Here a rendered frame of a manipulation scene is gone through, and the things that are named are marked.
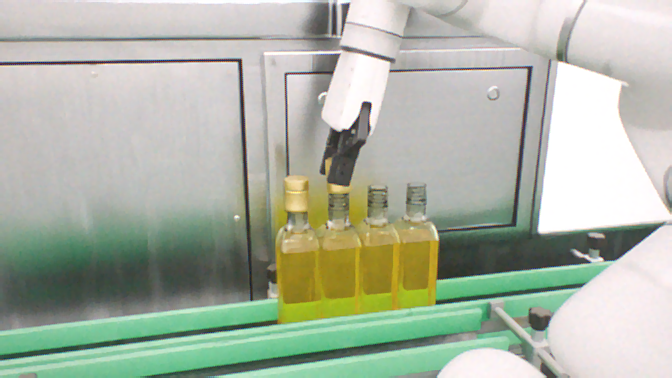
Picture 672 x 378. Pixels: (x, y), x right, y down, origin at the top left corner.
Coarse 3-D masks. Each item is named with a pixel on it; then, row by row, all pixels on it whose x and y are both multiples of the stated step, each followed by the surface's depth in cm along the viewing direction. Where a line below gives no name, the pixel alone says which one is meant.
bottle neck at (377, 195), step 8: (368, 192) 78; (376, 192) 77; (384, 192) 77; (368, 200) 78; (376, 200) 77; (384, 200) 77; (368, 208) 78; (376, 208) 77; (384, 208) 77; (368, 216) 79; (376, 216) 78; (384, 216) 78
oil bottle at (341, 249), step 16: (352, 224) 78; (320, 240) 77; (336, 240) 76; (352, 240) 76; (336, 256) 76; (352, 256) 77; (336, 272) 77; (352, 272) 78; (336, 288) 78; (352, 288) 78; (336, 304) 78; (352, 304) 79
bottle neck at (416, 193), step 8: (408, 184) 79; (416, 184) 80; (424, 184) 79; (408, 192) 78; (416, 192) 78; (424, 192) 78; (408, 200) 79; (416, 200) 78; (424, 200) 78; (408, 208) 79; (416, 208) 78; (424, 208) 79; (408, 216) 79; (416, 216) 79; (424, 216) 79
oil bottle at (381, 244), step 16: (368, 224) 78; (384, 224) 78; (368, 240) 77; (384, 240) 77; (368, 256) 77; (384, 256) 78; (368, 272) 78; (384, 272) 79; (368, 288) 79; (384, 288) 80; (368, 304) 80; (384, 304) 80
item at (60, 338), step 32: (448, 288) 89; (480, 288) 91; (512, 288) 92; (544, 288) 94; (96, 320) 78; (128, 320) 78; (160, 320) 79; (192, 320) 81; (224, 320) 82; (256, 320) 83; (0, 352) 75; (32, 352) 77; (64, 352) 78
